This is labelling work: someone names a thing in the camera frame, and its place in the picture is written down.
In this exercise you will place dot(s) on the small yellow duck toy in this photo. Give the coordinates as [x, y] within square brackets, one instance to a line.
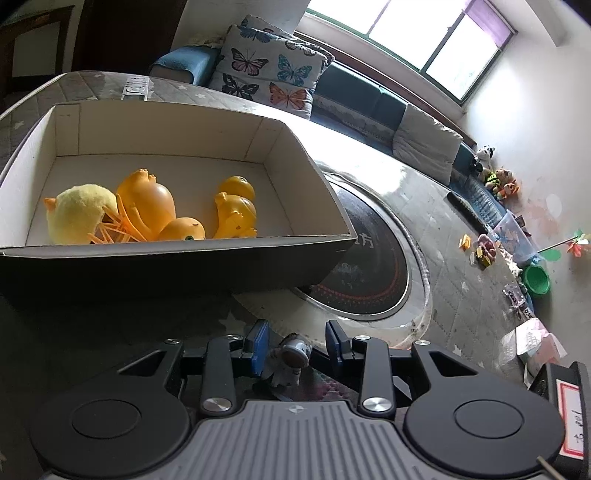
[235, 212]

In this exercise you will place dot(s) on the butterfly print pillow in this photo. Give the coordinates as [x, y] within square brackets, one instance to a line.
[258, 31]
[268, 76]

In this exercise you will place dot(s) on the black remote control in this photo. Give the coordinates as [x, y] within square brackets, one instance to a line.
[466, 212]

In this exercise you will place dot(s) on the purple curtain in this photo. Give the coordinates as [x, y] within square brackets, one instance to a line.
[489, 21]

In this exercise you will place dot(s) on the pink and white box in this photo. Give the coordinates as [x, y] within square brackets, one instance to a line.
[540, 341]

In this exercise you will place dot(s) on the dark green sofa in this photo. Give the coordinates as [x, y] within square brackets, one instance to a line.
[369, 97]

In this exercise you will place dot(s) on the blue cushion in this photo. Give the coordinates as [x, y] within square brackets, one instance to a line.
[184, 64]

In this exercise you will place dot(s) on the small orange block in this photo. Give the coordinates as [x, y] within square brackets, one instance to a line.
[464, 242]

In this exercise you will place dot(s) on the small yellow toy vehicle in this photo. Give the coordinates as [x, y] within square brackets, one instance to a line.
[484, 259]

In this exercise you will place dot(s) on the grey cardboard box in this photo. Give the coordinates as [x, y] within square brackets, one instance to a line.
[138, 272]

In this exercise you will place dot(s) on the clear plastic container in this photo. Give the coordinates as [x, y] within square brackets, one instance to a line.
[512, 235]

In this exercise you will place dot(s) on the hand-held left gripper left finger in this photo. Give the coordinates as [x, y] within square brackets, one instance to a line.
[261, 344]

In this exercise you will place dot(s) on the green framed window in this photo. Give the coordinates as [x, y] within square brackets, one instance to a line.
[401, 23]

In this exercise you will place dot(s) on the round black hot plate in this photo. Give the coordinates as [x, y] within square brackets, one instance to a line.
[378, 277]

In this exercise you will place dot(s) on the small items at table edge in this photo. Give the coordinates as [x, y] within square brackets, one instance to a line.
[486, 241]

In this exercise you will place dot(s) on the small astronaut figure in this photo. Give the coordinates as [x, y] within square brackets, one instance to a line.
[293, 355]

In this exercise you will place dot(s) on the colourful pinwheel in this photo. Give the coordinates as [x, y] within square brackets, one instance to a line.
[579, 244]

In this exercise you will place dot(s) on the large yellow duck toy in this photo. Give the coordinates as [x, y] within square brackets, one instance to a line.
[147, 198]

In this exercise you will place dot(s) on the yellow plush chick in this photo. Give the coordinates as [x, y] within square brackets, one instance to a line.
[78, 214]

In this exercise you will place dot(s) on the green plastic bowl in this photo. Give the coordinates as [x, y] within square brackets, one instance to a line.
[538, 279]

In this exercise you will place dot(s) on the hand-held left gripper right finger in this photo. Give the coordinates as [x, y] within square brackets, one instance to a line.
[334, 342]

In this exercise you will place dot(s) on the black and white plush toy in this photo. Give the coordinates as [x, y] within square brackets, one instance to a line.
[484, 157]

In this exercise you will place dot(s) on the orange plush toy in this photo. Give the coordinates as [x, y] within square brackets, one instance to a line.
[501, 182]

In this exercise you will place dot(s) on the white cushion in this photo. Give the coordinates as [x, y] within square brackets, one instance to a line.
[425, 143]

